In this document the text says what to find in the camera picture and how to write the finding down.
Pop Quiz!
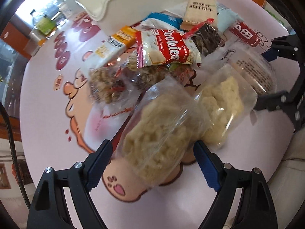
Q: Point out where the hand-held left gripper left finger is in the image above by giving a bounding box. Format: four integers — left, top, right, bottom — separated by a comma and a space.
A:
26, 139, 113, 229

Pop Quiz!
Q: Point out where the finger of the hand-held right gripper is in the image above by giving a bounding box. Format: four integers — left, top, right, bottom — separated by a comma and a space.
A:
260, 35, 305, 65
254, 76, 305, 130

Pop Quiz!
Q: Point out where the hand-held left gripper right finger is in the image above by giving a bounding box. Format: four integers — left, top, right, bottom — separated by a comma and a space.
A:
193, 140, 279, 229

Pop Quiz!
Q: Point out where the clear packet with white print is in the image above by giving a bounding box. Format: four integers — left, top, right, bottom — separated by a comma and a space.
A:
223, 44, 278, 97

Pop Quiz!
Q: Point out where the clear puffed rice cake packet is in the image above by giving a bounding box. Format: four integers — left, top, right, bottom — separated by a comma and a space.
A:
116, 76, 211, 189
193, 64, 258, 149

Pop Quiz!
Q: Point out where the light blue snack packet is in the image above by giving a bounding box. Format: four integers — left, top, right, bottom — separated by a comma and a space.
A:
215, 2, 239, 34

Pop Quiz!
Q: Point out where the dark bar packet red top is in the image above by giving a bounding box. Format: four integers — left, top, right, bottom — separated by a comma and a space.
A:
182, 19, 226, 56

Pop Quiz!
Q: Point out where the beige cracker packet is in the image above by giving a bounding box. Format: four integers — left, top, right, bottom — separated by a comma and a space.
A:
180, 0, 219, 31

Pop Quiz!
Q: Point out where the red cookie packet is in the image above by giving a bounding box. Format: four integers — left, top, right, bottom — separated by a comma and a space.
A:
135, 27, 203, 68

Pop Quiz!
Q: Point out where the blue and white snack packet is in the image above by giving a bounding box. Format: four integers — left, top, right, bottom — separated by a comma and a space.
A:
140, 11, 185, 30

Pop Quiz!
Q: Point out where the orange and white snack packet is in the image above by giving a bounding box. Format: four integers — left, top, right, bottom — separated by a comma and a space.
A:
89, 26, 139, 70

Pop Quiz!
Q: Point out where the white plastic bin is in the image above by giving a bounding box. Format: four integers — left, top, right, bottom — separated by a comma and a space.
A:
76, 0, 208, 37

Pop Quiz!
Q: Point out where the green label plastic bottle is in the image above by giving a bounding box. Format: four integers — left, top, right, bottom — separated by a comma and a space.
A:
35, 14, 57, 36

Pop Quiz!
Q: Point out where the white plastic bottle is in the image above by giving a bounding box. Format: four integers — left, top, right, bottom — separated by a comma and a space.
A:
58, 0, 79, 18

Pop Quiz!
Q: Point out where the black cable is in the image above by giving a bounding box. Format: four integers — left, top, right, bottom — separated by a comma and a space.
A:
0, 102, 32, 207

